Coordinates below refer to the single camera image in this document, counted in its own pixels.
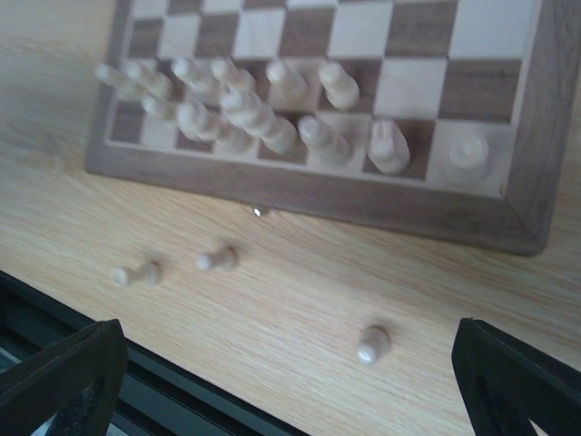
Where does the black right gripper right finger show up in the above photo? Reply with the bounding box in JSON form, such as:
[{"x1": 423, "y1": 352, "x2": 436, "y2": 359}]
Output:
[{"x1": 451, "y1": 318, "x2": 580, "y2": 435}]

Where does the light piece right of board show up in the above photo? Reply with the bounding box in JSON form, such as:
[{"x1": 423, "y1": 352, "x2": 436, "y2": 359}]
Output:
[
  {"x1": 176, "y1": 102, "x2": 222, "y2": 142},
  {"x1": 220, "y1": 91, "x2": 298, "y2": 154}
]

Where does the light piece on board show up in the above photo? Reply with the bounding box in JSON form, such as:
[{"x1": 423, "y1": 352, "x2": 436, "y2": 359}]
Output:
[
  {"x1": 319, "y1": 61, "x2": 360, "y2": 110},
  {"x1": 298, "y1": 115, "x2": 350, "y2": 167},
  {"x1": 210, "y1": 58, "x2": 256, "y2": 91}
]

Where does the wooden chess board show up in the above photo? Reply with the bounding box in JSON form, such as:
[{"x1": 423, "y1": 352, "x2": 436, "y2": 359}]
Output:
[{"x1": 85, "y1": 1, "x2": 580, "y2": 254}]

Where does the light knight piece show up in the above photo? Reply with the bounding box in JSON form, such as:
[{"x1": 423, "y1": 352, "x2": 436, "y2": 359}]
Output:
[{"x1": 368, "y1": 119, "x2": 410, "y2": 174}]

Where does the black front mounting rail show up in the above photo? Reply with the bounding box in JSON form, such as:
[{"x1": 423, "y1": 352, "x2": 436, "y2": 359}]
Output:
[{"x1": 1, "y1": 273, "x2": 300, "y2": 435}]

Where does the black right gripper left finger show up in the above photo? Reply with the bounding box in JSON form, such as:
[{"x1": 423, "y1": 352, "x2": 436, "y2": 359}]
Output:
[{"x1": 1, "y1": 319, "x2": 128, "y2": 435}]

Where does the light rook corner piece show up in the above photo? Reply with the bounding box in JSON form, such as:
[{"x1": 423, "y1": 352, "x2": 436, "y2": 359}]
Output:
[{"x1": 444, "y1": 134, "x2": 489, "y2": 184}]

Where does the light wooden chess piece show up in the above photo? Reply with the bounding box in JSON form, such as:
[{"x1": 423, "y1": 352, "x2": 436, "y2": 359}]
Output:
[{"x1": 266, "y1": 59, "x2": 309, "y2": 105}]

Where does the light piece board left edge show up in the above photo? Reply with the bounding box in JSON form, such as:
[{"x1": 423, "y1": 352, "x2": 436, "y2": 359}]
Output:
[{"x1": 171, "y1": 57, "x2": 217, "y2": 94}]

